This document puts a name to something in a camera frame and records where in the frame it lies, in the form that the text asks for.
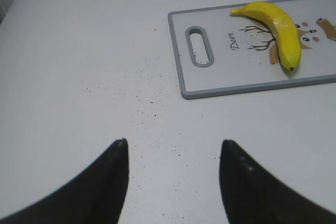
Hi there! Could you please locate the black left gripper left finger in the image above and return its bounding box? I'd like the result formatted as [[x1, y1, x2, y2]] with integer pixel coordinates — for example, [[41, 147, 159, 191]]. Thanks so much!
[[1, 138, 129, 223]]

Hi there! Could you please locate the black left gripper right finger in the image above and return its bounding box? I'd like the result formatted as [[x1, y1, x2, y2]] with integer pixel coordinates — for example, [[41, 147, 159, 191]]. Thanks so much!
[[219, 140, 335, 223]]

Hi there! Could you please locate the yellow plastic banana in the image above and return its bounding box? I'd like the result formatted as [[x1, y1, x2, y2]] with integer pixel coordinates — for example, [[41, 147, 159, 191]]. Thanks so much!
[[230, 2, 301, 71]]

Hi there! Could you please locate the grey-rimmed deer cutting board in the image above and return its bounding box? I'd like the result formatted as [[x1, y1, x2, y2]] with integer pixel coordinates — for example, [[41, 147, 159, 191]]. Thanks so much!
[[167, 0, 335, 99]]

